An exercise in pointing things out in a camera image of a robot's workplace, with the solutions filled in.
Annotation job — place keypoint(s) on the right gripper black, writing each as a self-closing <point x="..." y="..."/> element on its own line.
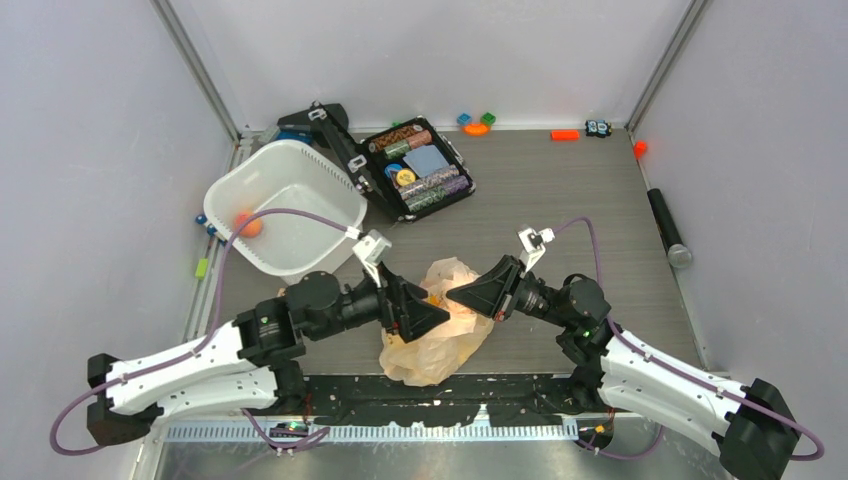
<point x="487" y="292"/>

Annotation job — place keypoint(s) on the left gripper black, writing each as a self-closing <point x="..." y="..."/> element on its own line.
<point x="402" y="308"/>

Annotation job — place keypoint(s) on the translucent plastic bag banana print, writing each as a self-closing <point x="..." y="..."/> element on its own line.
<point x="442" y="351"/>

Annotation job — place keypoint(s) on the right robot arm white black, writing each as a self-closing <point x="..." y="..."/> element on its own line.
<point x="748" y="427"/>

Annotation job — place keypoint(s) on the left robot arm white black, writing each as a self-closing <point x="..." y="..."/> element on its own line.
<point x="249" y="362"/>

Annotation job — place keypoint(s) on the orange fake peach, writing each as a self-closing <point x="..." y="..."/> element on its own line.
<point x="247" y="226"/>

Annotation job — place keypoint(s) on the black poker chip case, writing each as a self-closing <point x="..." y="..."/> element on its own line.
<point x="408" y="171"/>

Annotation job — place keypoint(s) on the orange block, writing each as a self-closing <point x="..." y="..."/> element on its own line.
<point x="566" y="135"/>

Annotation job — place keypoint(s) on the green toy cube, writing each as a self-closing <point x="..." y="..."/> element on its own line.
<point x="488" y="119"/>

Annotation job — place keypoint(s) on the blue toy cube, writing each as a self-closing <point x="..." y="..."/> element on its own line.
<point x="463" y="119"/>

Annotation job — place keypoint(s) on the white plastic basin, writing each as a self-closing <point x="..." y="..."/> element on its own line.
<point x="293" y="175"/>

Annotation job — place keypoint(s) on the black microphone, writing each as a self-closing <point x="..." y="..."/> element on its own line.
<point x="678" y="254"/>

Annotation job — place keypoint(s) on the small toy car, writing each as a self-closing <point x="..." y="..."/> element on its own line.
<point x="598" y="128"/>

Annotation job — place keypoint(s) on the orange corner piece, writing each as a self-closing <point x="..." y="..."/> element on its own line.
<point x="639" y="149"/>

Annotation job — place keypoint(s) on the green clip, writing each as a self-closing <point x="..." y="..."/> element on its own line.
<point x="201" y="268"/>

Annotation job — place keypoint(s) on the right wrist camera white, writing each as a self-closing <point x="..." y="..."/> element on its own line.
<point x="533" y="243"/>

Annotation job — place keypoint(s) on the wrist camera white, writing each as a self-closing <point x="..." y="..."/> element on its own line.
<point x="370" y="249"/>
<point x="533" y="243"/>

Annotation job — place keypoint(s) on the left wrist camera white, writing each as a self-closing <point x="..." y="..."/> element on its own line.
<point x="370" y="249"/>

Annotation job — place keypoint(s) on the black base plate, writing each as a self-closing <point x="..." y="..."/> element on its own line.
<point x="508" y="400"/>

